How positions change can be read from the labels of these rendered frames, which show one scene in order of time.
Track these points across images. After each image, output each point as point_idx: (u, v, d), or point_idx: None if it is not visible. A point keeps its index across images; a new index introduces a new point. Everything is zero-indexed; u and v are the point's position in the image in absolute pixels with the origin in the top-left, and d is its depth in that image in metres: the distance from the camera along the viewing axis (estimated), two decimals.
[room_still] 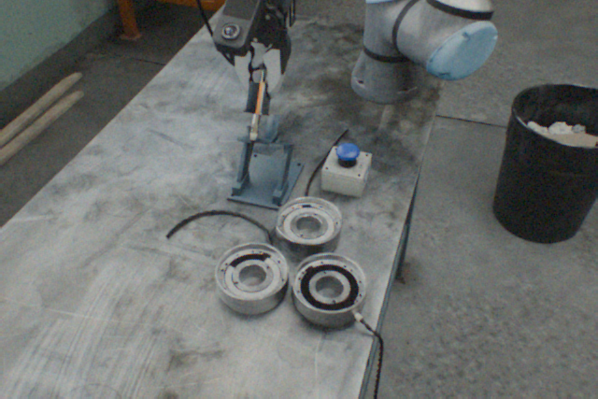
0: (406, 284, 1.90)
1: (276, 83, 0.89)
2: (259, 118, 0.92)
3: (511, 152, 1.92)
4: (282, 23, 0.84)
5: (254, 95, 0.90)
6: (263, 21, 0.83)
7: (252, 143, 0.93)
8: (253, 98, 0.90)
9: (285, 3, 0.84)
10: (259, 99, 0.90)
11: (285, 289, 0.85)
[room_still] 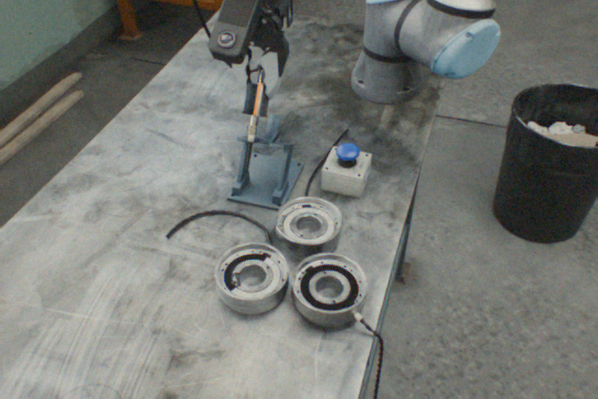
0: (406, 284, 1.90)
1: (274, 85, 0.89)
2: (257, 120, 0.91)
3: (511, 152, 1.92)
4: (279, 27, 0.83)
5: (252, 96, 0.89)
6: (260, 25, 0.82)
7: (249, 145, 0.92)
8: (251, 99, 0.89)
9: (282, 6, 0.83)
10: (256, 101, 0.89)
11: (285, 289, 0.85)
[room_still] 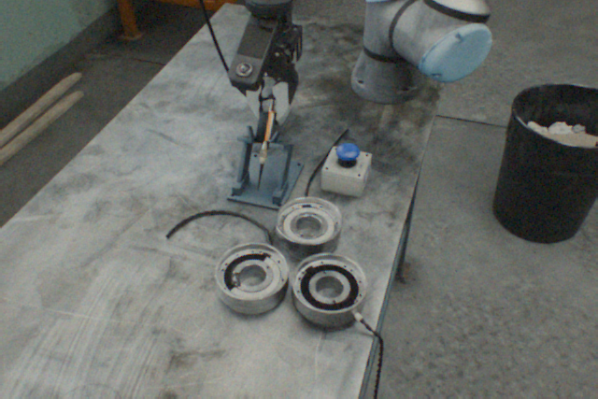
0: (406, 284, 1.90)
1: (283, 112, 0.97)
2: (267, 144, 1.00)
3: (511, 152, 1.92)
4: (290, 60, 0.92)
5: (263, 123, 0.98)
6: (273, 58, 0.91)
7: (262, 166, 1.01)
8: (263, 126, 0.98)
9: (292, 41, 0.92)
10: (267, 127, 0.98)
11: (285, 289, 0.85)
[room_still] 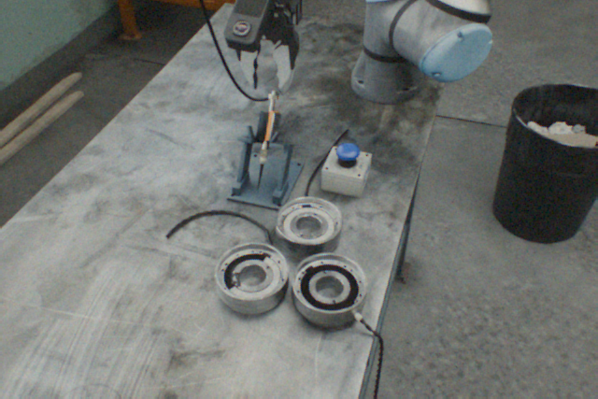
0: (406, 284, 1.90)
1: (286, 78, 0.93)
2: (268, 144, 1.00)
3: (511, 152, 1.92)
4: (290, 21, 0.88)
5: (264, 123, 0.98)
6: (272, 20, 0.87)
7: (262, 166, 1.01)
8: (263, 126, 0.98)
9: (292, 1, 0.88)
10: (268, 127, 0.98)
11: (285, 289, 0.85)
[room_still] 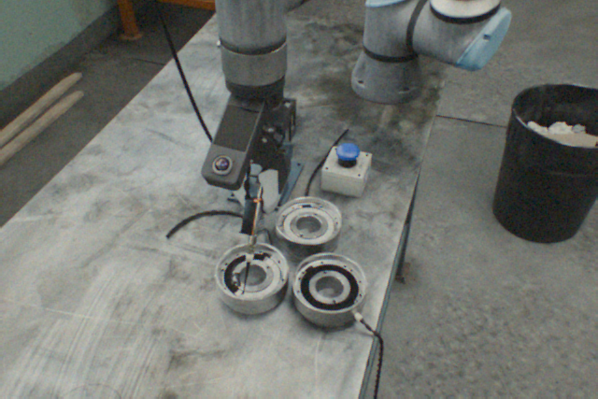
0: (406, 284, 1.90)
1: (272, 202, 0.79)
2: (256, 237, 0.82)
3: (511, 152, 1.92)
4: (281, 144, 0.74)
5: (251, 215, 0.80)
6: (260, 144, 0.73)
7: (249, 264, 0.83)
8: (250, 218, 0.80)
9: (284, 122, 0.74)
10: None
11: (285, 289, 0.85)
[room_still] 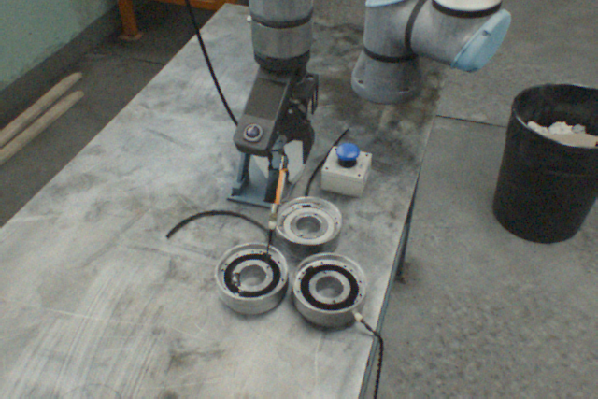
0: (406, 284, 1.90)
1: (297, 172, 0.84)
2: (278, 206, 0.87)
3: (511, 152, 1.92)
4: (306, 116, 0.79)
5: (274, 184, 0.85)
6: (286, 115, 0.78)
7: (271, 232, 0.88)
8: (273, 187, 0.85)
9: (308, 94, 0.79)
10: (278, 189, 0.85)
11: (285, 289, 0.85)
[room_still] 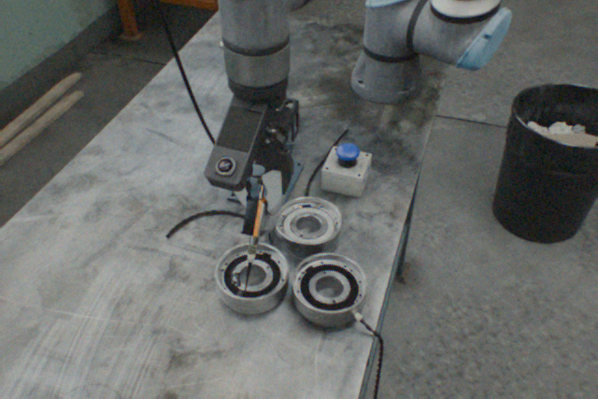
0: (406, 284, 1.90)
1: (277, 203, 0.79)
2: (257, 238, 0.82)
3: (511, 152, 1.92)
4: (284, 145, 0.74)
5: (252, 216, 0.80)
6: (263, 145, 0.73)
7: (249, 265, 0.83)
8: (251, 219, 0.80)
9: (287, 123, 0.74)
10: (257, 220, 0.80)
11: (285, 289, 0.85)
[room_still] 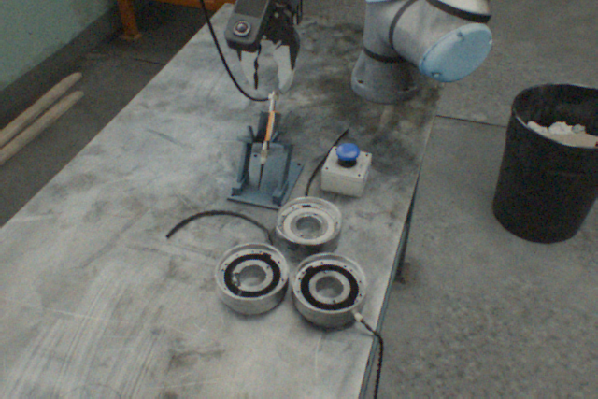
0: (406, 284, 1.90)
1: (287, 78, 0.93)
2: (268, 144, 1.00)
3: (511, 152, 1.92)
4: (291, 21, 0.88)
5: (264, 123, 0.98)
6: (273, 20, 0.87)
7: (262, 166, 1.01)
8: (263, 126, 0.98)
9: (293, 2, 0.88)
10: (268, 127, 0.98)
11: (285, 289, 0.85)
